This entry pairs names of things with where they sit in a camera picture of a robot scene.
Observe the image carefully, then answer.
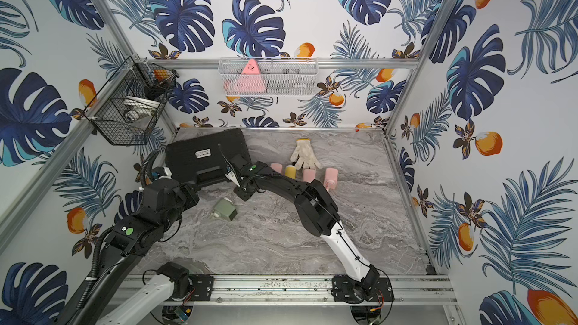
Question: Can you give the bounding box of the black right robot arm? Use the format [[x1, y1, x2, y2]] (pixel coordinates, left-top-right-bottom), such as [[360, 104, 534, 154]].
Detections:
[[220, 152, 394, 305]]

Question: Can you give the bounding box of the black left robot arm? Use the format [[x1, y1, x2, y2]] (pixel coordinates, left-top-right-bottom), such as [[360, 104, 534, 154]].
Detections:
[[54, 150, 200, 324]]

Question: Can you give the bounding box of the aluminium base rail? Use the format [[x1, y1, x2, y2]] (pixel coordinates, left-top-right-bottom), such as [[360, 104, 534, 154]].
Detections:
[[87, 273, 457, 306]]

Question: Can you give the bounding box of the clear wall-mounted shelf bin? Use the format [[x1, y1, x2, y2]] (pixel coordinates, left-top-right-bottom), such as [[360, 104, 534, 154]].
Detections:
[[218, 57, 319, 96]]

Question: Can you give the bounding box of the pink triangular object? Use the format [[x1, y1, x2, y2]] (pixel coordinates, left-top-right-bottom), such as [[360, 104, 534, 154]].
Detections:
[[233, 59, 266, 93]]

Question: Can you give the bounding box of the black wire basket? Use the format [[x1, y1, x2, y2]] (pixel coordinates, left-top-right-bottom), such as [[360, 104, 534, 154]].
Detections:
[[81, 57, 179, 146]]

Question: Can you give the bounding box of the black plastic tool case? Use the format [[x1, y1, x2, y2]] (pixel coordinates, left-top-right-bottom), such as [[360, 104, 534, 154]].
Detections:
[[166, 129, 251, 188]]

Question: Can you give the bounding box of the yellow pencil sharpener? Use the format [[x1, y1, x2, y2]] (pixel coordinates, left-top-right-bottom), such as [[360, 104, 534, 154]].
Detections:
[[284, 165, 297, 179]]

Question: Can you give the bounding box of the pink pencil sharpener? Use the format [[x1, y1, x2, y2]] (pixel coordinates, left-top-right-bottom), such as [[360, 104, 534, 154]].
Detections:
[[270, 162, 283, 174], [323, 168, 339, 190], [303, 169, 316, 183]]

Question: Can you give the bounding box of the white knit work glove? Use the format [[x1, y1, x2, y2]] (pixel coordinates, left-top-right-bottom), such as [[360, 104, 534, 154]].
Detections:
[[290, 138, 322, 170]]

